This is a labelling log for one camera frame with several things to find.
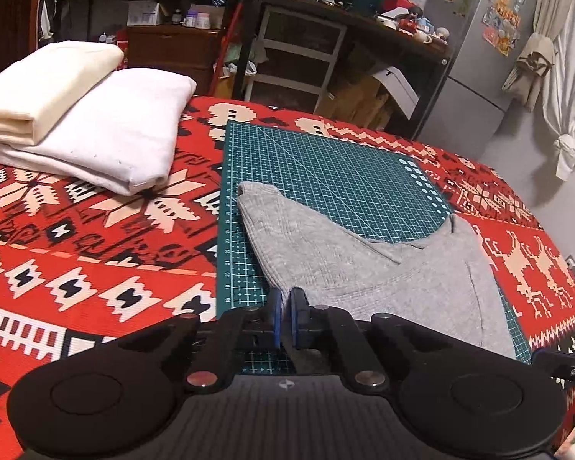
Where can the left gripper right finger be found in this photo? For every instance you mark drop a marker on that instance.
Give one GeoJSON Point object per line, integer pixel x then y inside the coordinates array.
{"type": "Point", "coordinates": [337, 336]}

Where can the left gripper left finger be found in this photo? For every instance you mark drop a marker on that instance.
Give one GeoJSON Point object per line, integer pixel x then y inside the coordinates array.
{"type": "Point", "coordinates": [220, 347]}

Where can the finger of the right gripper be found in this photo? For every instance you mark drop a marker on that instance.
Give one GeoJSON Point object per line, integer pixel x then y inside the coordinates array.
{"type": "Point", "coordinates": [558, 364]}

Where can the grey polo shirt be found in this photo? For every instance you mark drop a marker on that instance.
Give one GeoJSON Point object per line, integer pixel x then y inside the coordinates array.
{"type": "Point", "coordinates": [443, 281]}

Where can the white pink stool cushion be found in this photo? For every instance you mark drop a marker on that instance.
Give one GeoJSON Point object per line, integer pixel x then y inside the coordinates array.
{"type": "Point", "coordinates": [566, 451]}

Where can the red patterned christmas tablecloth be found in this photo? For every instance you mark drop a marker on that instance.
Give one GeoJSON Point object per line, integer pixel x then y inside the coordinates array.
{"type": "Point", "coordinates": [79, 265]}

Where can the leaning cardboard sheets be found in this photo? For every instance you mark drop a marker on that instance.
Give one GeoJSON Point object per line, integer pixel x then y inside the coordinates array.
{"type": "Point", "coordinates": [364, 103]}

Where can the folded white towel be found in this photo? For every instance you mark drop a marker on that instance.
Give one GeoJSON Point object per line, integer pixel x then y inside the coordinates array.
{"type": "Point", "coordinates": [120, 136]}

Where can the white box on cardboard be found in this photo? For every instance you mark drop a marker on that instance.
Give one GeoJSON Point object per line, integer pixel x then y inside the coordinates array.
{"type": "Point", "coordinates": [398, 87]}

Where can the white drawer shelf unit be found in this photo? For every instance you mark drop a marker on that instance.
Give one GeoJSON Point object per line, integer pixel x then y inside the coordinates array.
{"type": "Point", "coordinates": [294, 56]}

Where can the dark wooden drawer cabinet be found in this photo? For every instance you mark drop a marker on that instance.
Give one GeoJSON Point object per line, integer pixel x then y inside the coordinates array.
{"type": "Point", "coordinates": [187, 51]}

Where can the folded cream towel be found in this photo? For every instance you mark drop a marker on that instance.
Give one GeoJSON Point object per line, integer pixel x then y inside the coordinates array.
{"type": "Point", "coordinates": [36, 91]}

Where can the beige hanging bag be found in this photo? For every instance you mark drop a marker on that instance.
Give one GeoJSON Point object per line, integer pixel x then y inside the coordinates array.
{"type": "Point", "coordinates": [524, 81]}

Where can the silver refrigerator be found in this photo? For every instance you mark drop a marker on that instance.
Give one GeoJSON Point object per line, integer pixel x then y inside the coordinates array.
{"type": "Point", "coordinates": [469, 103]}

